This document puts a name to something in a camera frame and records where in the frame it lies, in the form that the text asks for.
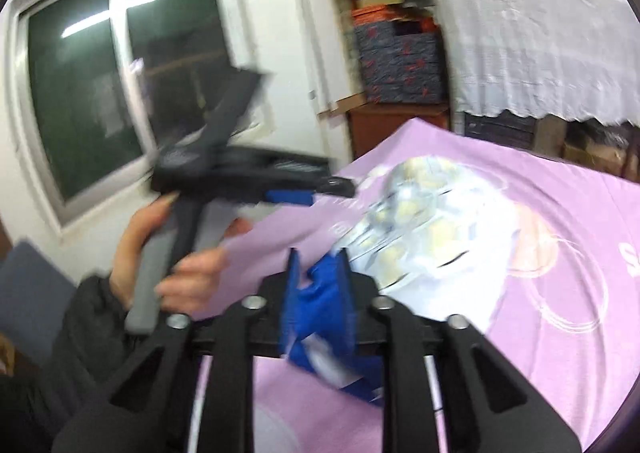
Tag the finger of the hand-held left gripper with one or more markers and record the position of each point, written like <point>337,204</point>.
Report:
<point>320,189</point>

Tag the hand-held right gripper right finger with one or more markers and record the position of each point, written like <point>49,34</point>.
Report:
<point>347,303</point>

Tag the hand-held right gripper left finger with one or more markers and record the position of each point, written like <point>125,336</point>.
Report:
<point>291,303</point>

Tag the blue and white jacket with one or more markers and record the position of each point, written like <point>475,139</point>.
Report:
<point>430,243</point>

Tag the person's left forearm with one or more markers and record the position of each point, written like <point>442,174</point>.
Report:
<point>85,358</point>

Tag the person's left hand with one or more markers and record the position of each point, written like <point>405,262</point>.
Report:
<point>135,253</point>

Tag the wooden cabinet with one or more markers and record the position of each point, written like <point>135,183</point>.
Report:
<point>395,128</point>

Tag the white flat panel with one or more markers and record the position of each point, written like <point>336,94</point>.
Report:
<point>320,43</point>

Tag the dark crate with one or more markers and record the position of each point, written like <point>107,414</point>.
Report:
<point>500,130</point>

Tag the pink printed blanket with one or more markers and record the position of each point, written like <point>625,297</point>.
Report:
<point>550,283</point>

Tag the grey-blue cushion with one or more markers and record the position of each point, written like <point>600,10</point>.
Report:
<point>35,298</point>

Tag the white lace cloth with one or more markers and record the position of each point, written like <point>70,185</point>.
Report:
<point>525,48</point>

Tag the window with white frame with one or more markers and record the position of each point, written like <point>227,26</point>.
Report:
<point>100,83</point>

